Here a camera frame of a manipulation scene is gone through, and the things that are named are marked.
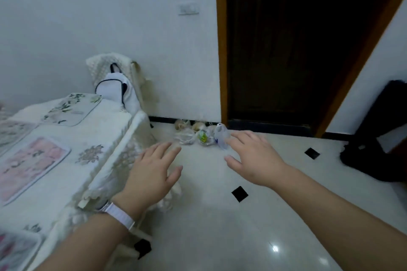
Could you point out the smartwatch with white band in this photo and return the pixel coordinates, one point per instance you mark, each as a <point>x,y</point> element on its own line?
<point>120,215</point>

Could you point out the white Beautiful floral placemat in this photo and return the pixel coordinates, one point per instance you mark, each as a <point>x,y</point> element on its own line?
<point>73,108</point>

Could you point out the table with cream tablecloth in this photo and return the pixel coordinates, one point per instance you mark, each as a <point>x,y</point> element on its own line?
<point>105,128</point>

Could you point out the black umbrella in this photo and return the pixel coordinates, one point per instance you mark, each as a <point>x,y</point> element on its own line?
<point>378,140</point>

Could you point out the dark door with wooden frame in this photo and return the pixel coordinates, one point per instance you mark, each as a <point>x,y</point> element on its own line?
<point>286,42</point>

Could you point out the person's right hand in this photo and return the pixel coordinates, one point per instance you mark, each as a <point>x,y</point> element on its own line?
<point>260,162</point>

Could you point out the green leaf orange flower placemat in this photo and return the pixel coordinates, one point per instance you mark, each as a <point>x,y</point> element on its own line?
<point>12,132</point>

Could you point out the white wall switch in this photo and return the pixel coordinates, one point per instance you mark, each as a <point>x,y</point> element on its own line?
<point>188,8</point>

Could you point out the person's left forearm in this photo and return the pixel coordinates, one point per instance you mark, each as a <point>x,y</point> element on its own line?
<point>82,245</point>

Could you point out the clear bluish plastic bag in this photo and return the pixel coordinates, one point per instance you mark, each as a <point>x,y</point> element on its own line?
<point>221,134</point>

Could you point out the person's left hand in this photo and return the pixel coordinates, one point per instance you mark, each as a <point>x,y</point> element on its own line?
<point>149,178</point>

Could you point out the white bag with black trim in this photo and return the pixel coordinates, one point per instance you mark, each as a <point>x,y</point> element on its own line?
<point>117,89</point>

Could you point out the pink floral placemat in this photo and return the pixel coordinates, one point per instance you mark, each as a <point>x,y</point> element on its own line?
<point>28,166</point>

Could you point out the person's right forearm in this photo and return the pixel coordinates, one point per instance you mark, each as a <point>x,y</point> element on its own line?
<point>343,226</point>

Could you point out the blue floral placemat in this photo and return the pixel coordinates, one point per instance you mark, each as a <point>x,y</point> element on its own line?
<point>16,251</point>

